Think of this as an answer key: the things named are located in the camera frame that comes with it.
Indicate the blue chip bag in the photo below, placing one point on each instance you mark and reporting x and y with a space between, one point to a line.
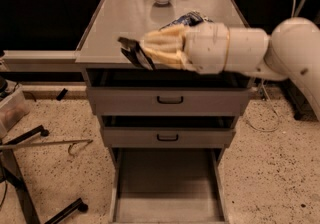
190 21

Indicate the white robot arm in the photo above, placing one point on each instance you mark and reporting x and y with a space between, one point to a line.
291 51

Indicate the small black floor block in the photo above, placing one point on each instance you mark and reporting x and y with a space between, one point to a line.
61 94

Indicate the middle grey drawer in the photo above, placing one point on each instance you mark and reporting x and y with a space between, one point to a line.
168 131

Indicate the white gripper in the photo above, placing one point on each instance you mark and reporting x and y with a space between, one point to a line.
206 47

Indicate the clear plastic storage box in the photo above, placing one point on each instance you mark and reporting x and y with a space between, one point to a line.
12 108

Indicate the black stand base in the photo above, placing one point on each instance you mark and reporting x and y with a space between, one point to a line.
11 173

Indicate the dark rxbar chocolate bar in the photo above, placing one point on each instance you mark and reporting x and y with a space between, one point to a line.
131 49

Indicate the grey drawer cabinet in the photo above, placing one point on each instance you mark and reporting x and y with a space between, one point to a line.
133 18

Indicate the bottom grey open drawer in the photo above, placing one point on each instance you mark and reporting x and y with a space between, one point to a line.
167 186

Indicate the metal hook rod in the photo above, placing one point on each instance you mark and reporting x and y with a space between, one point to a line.
43 144

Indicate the top grey drawer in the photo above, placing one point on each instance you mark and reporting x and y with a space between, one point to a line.
165 92

